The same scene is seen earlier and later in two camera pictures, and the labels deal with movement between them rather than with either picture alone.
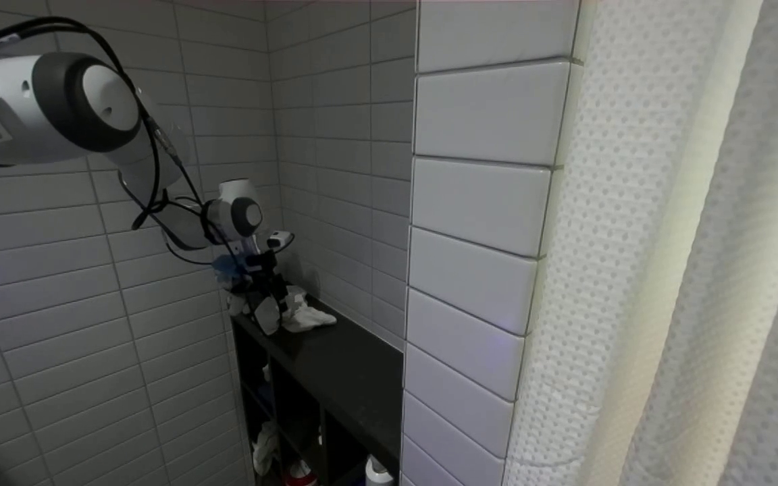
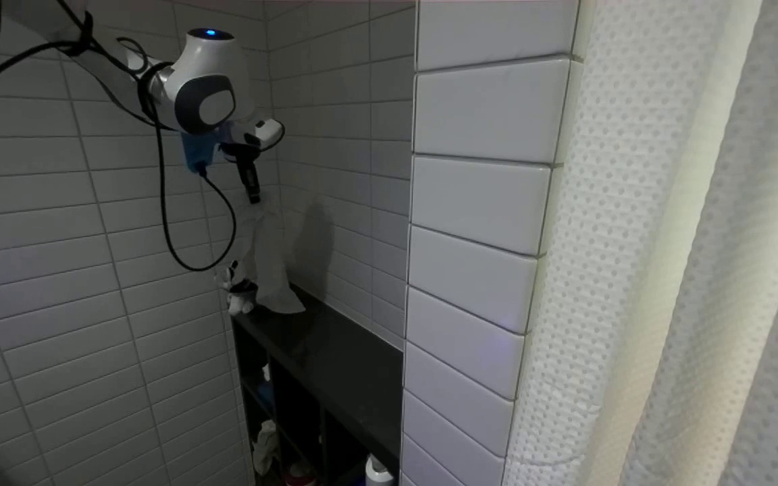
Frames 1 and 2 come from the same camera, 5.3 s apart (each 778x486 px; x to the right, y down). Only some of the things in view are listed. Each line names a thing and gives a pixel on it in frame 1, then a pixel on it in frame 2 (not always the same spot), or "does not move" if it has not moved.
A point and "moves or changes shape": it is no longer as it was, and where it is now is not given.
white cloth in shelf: [263, 451] does not move
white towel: [294, 315] moves or changes shape
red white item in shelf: [301, 477] does not move
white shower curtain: [675, 319] does not move
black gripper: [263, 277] → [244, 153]
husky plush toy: [236, 306] does not move
